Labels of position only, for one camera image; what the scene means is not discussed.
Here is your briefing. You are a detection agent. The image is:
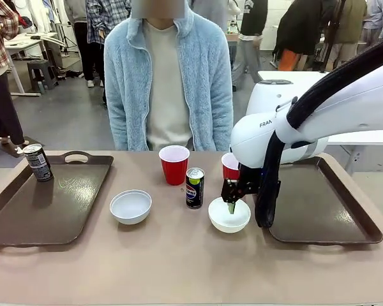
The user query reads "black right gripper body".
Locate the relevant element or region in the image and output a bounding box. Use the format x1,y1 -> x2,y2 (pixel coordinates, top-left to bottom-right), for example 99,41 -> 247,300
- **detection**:
220,163 -> 262,204

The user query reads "white bowl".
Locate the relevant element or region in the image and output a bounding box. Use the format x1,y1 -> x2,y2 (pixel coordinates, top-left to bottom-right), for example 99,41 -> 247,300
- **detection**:
208,197 -> 252,233
110,189 -> 153,225

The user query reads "black Pepsi can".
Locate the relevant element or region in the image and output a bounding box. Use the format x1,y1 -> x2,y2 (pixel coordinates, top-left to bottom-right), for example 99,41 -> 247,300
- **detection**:
185,167 -> 206,210

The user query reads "large red plastic cup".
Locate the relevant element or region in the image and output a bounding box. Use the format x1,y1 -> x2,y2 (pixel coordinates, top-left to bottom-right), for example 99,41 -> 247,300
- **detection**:
158,145 -> 191,186

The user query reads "brown plastic tray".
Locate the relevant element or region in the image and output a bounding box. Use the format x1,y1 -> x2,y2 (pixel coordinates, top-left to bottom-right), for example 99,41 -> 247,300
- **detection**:
254,153 -> 383,245
0,150 -> 115,248

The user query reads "person in blue fleece jacket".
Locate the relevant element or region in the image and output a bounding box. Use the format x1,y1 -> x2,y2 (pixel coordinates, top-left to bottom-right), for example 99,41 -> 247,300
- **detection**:
103,0 -> 234,152

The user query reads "person in black top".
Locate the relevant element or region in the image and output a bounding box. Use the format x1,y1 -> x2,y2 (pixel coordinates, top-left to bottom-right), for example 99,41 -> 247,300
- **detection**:
232,0 -> 269,87

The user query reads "person in black jacket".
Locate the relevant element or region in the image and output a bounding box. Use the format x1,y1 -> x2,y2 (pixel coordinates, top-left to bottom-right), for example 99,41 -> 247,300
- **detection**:
273,0 -> 338,71

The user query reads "person in olive jacket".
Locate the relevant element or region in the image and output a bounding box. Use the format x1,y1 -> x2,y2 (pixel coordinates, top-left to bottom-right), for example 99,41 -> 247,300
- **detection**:
325,0 -> 368,71

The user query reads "black drink can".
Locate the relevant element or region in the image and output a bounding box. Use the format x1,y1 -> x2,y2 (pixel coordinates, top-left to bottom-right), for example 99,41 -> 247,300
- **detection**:
22,143 -> 54,183

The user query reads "person in checked shirt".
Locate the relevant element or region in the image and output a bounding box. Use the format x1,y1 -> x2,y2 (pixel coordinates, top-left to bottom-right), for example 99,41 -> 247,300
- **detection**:
63,0 -> 132,88

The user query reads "grey plastic step stool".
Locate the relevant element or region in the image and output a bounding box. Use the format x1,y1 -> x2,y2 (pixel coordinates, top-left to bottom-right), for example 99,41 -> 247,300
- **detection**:
26,59 -> 59,91

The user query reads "white desk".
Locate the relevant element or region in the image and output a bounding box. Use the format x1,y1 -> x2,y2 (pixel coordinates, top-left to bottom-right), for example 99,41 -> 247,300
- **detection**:
3,31 -> 66,97

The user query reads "person in plaid shirt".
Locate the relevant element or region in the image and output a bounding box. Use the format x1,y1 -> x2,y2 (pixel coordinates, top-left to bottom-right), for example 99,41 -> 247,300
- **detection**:
0,0 -> 26,146

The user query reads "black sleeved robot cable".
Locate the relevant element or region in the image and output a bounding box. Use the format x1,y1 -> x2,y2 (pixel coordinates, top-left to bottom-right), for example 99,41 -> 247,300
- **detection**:
254,30 -> 383,229

